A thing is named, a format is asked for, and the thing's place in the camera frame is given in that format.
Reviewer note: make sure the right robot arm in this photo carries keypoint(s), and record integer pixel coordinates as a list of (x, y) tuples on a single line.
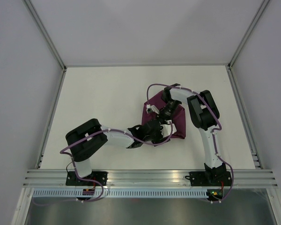
[(204, 116)]

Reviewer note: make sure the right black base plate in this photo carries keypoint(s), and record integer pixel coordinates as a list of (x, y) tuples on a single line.
[(200, 179)]

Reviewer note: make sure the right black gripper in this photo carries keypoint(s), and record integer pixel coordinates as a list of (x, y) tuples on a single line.
[(160, 116)]

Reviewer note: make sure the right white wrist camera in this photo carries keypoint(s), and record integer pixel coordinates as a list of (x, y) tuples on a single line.
[(152, 109)]

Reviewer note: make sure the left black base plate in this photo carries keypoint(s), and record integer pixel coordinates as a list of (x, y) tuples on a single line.
[(73, 180)]

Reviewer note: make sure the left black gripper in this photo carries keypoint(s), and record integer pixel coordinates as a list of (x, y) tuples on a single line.
[(160, 139)]

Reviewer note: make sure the right aluminium frame post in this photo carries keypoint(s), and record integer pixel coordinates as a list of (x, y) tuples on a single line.
[(249, 31)]

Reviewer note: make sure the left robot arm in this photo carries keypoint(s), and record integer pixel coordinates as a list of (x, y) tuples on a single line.
[(85, 140)]

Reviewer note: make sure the left aluminium frame post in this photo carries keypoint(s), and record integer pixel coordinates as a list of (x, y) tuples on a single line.
[(42, 29)]

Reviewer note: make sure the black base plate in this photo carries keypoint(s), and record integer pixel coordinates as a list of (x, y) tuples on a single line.
[(73, 180), (200, 179)]

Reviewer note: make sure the aluminium frame post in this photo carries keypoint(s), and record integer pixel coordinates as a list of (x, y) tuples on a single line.
[(42, 29), (249, 31)]

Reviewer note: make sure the aluminium mounting rail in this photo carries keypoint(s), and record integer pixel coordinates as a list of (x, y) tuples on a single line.
[(247, 178)]

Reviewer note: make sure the purple cloth napkin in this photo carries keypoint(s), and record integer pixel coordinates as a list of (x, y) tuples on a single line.
[(178, 120)]

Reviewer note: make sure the slotted white cable duct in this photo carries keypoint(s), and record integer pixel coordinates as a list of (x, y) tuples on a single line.
[(121, 193)]

